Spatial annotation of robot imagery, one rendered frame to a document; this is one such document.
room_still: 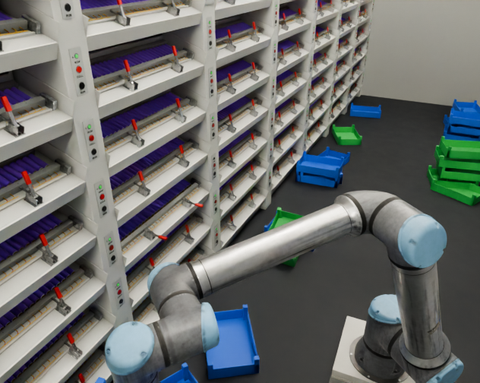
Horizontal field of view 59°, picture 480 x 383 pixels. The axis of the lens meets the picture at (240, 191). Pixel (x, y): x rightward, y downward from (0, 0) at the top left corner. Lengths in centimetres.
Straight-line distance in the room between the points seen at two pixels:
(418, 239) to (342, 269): 132
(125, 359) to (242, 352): 109
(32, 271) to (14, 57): 56
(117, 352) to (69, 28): 79
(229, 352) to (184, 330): 103
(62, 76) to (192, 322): 71
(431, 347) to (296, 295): 87
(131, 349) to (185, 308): 13
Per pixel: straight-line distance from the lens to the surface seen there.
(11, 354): 139
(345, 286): 224
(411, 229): 105
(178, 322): 87
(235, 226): 238
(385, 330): 161
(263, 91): 247
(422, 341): 141
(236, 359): 186
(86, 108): 127
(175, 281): 96
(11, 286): 128
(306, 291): 217
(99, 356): 177
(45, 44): 117
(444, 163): 326
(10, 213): 121
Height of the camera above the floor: 144
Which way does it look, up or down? 29 degrees down
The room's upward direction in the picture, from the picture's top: straight up
